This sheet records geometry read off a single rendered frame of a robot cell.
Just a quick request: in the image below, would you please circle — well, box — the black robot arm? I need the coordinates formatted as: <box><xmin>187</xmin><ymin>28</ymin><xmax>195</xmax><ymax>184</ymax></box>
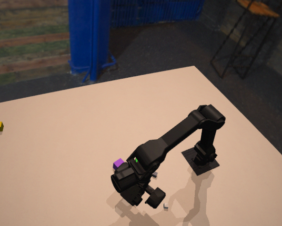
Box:
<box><xmin>111</xmin><ymin>104</ymin><xmax>226</xmax><ymax>206</ymax></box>

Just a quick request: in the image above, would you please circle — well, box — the purple block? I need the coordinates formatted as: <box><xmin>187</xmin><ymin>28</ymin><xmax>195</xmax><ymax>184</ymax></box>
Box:
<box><xmin>113</xmin><ymin>158</ymin><xmax>123</xmax><ymax>170</ymax></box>

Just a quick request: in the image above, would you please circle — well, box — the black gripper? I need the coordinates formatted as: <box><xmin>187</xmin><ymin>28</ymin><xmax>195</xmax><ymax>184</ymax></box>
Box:
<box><xmin>114</xmin><ymin>162</ymin><xmax>166</xmax><ymax>209</ymax></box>

